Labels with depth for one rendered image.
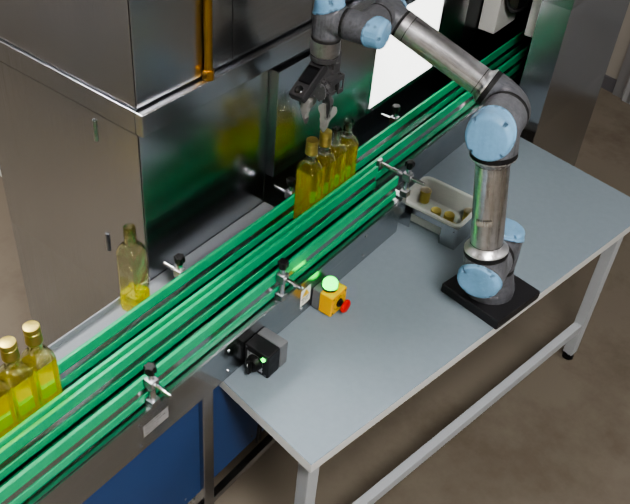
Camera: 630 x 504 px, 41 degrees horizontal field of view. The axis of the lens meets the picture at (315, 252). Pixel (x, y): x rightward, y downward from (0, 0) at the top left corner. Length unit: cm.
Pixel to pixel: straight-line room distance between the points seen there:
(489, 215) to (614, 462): 136
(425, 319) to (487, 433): 86
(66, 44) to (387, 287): 111
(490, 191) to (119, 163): 90
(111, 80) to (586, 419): 215
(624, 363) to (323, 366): 165
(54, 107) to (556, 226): 160
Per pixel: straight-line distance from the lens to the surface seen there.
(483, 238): 217
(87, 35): 196
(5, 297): 356
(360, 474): 294
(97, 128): 208
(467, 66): 213
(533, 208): 289
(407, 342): 231
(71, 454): 187
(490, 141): 200
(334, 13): 208
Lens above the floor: 240
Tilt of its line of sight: 41 degrees down
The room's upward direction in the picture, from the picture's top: 6 degrees clockwise
